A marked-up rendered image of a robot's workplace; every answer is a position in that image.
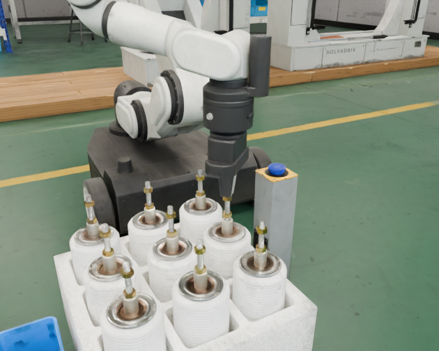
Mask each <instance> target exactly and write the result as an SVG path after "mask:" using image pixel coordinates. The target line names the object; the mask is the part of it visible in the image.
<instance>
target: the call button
mask: <svg viewBox="0 0 439 351"><path fill-rule="evenodd" d="M268 170H269V172H270V173H271V174H273V175H281V174H283V173H284V172H285V171H286V167H285V166H284V165H283V164H279V163H273V164H270V165H268Z"/></svg>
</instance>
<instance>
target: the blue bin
mask: <svg viewBox="0 0 439 351"><path fill-rule="evenodd" d="M0 351H64V349H63V343H62V340H61V334H60V331H59V325H58V322H57V319H56V318H55V317H53V316H49V317H46V318H42V319H39V320H35V321H33V322H29V323H26V324H24V325H20V326H18V327H13V328H11V329H7V330H5V331H2V332H0Z"/></svg>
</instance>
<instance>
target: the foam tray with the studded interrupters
mask: <svg viewBox="0 0 439 351"><path fill-rule="evenodd" d="M120 243H121V253H122V254H123V255H125V256H128V257H130V258H132V256H131V252H130V240H129V235H127V236H125V237H120ZM54 263H55V266H56V273H57V276H58V280H59V286H60V290H61V296H62V300H63V306H64V310H65V313H66V320H67V322H68V326H69V329H70V333H71V336H72V341H73V343H74V346H75V350H76V351H105V348H104V343H103V338H102V330H101V326H99V327H94V326H93V324H92V322H91V318H90V316H89V312H88V305H87V301H86V293H85V289H84V286H79V285H78V283H77V280H76V277H75V270H74V267H73V262H72V255H71V251H69V252H67V253H63V254H59V255H56V256H54ZM139 278H140V286H141V293H146V294H149V295H152V296H154V297H155V295H154V294H153V292H152V290H151V289H150V281H149V273H148V265H147V266H144V267H139ZM226 282H227V283H228V285H229V289H230V298H229V333H228V334H225V335H223V336H220V337H218V338H216V339H213V340H211V341H209V342H207V343H204V344H202V345H200V346H197V347H195V348H192V349H188V348H186V347H185V346H184V344H183V342H182V341H181V339H180V337H179V335H178V334H177V332H176V330H175V329H174V312H173V302H172V300H171V301H168V302H165V303H161V305H162V307H163V310H164V327H165V336H166V346H167V351H312V345H313V339H314V329H315V324H316V313H317V306H316V305H315V304H314V303H313V302H311V301H310V300H309V299H308V298H307V297H306V296H305V295H304V294H303V293H302V292H300V291H299V290H298V289H297V288H296V287H295V286H294V285H293V284H292V283H291V282H290V281H289V280H288V279H286V290H285V298H284V309H283V310H281V311H278V312H276V313H273V314H272V315H269V316H267V317H265V318H262V319H260V320H257V321H256V322H250V321H248V320H247V319H246V317H245V316H244V315H243V314H242V313H241V312H240V310H239V309H238V308H237V307H236V305H235V304H234V303H233V278H231V279H228V280H226ZM155 298H156V297H155Z"/></svg>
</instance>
